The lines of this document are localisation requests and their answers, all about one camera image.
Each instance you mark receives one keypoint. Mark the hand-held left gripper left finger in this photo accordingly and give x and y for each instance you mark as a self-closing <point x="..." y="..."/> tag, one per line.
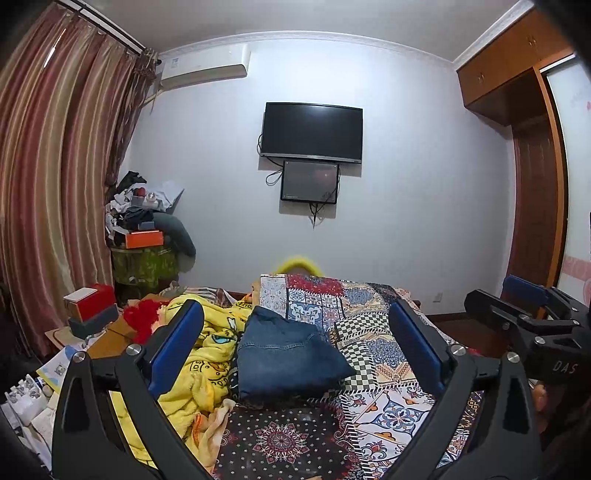
<point x="178" y="346"/>

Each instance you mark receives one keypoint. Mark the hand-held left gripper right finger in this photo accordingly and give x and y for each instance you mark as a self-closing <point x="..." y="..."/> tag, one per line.
<point x="415" y="346"/>

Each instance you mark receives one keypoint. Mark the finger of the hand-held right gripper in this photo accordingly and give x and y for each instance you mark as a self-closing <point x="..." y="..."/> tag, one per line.
<point x="524" y="295"/>
<point x="489" y="309"/>

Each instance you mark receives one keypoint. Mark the blue denim jeans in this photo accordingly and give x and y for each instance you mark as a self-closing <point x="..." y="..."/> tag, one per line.
<point x="286" y="355"/>

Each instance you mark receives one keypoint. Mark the pile of clothes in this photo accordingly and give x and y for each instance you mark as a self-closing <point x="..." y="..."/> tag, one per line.
<point x="134" y="198"/>

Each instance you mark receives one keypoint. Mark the yellow cartoon blanket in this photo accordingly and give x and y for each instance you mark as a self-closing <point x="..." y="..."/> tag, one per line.
<point x="207" y="350"/>

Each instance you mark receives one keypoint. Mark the orange soft toy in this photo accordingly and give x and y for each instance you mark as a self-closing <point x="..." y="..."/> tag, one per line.
<point x="540" y="398"/>

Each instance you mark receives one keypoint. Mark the red plush toy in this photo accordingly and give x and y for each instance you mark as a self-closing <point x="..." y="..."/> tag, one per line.
<point x="141" y="318"/>

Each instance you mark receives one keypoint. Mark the patchwork printed bedsheet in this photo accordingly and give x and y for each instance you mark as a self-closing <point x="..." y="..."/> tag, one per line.
<point x="369" y="332"/>

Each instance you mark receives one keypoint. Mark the striped cloth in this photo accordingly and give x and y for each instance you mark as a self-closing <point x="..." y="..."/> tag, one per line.
<point x="203" y="291"/>

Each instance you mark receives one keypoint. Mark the wooden nightstand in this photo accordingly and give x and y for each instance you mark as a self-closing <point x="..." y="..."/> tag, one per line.
<point x="113" y="339"/>

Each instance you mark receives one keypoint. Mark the green covered cabinet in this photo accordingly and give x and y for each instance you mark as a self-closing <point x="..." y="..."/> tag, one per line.
<point x="143" y="267"/>

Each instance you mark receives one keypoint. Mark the brown wooden door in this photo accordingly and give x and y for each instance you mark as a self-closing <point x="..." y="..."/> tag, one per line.
<point x="535" y="207"/>

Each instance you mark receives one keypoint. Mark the grey box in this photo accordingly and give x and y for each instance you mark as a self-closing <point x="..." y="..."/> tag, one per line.
<point x="92" y="323"/>

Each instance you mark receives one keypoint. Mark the red and white box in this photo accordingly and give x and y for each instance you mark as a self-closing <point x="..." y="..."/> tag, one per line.
<point x="94" y="302"/>

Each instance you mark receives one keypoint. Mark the orange box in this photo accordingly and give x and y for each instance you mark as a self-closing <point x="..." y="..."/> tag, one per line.
<point x="144" y="238"/>

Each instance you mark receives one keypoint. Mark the yellow curved plastic thing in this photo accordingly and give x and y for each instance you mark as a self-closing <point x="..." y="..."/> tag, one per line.
<point x="295" y="263"/>

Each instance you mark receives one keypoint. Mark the pile of papers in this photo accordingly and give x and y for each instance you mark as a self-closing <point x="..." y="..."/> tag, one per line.
<point x="32" y="397"/>

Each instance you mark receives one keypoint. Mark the wooden overhead cabinet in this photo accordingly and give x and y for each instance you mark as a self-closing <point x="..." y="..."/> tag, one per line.
<point x="503" y="74"/>

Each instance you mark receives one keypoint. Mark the striped red curtain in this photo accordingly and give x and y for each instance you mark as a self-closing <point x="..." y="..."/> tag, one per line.
<point x="46" y="161"/>

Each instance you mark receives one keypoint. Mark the white air conditioner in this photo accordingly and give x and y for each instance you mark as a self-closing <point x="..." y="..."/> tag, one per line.
<point x="203" y="69"/>

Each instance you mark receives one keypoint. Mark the small black wall monitor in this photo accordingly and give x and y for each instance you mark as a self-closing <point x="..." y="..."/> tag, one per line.
<point x="309" y="181"/>

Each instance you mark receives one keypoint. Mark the black wall television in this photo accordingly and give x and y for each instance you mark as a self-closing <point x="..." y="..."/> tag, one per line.
<point x="311" y="131"/>

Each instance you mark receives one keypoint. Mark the curtain rail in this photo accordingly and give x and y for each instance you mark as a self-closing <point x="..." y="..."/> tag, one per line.
<point x="106" y="23"/>

